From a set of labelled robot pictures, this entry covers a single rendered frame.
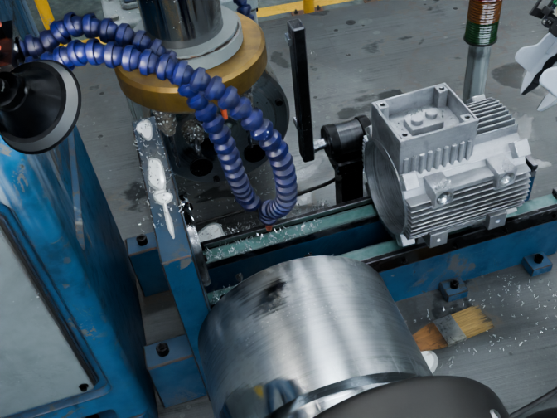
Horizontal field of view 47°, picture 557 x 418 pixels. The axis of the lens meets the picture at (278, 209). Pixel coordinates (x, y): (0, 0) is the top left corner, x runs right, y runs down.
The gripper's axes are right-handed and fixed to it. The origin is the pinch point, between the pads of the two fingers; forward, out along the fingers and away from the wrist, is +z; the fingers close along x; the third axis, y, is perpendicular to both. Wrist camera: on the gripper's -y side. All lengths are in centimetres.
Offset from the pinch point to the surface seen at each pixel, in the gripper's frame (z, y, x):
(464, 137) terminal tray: 9.4, 6.4, -1.0
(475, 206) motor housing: 18.0, 0.5, 3.4
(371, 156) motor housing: 23.1, 9.0, -13.3
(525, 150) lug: 8.2, -3.5, 1.1
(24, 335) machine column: 40, 61, 12
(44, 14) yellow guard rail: 123, 36, -246
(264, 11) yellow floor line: 93, -73, -253
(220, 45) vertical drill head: 5.2, 46.0, -0.8
